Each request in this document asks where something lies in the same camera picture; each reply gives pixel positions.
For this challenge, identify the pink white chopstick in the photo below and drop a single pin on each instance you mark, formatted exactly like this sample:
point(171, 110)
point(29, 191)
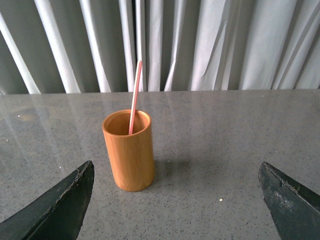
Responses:
point(135, 96)

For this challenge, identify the grey pleated curtain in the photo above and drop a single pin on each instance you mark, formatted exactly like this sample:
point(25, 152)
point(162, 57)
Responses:
point(83, 46)

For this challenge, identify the orange bamboo chopstick holder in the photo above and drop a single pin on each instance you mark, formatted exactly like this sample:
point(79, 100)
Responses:
point(131, 156)

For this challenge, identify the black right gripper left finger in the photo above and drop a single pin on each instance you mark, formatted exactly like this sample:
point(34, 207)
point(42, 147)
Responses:
point(58, 214)

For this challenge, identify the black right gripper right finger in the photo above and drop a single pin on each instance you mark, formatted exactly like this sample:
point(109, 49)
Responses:
point(294, 208)

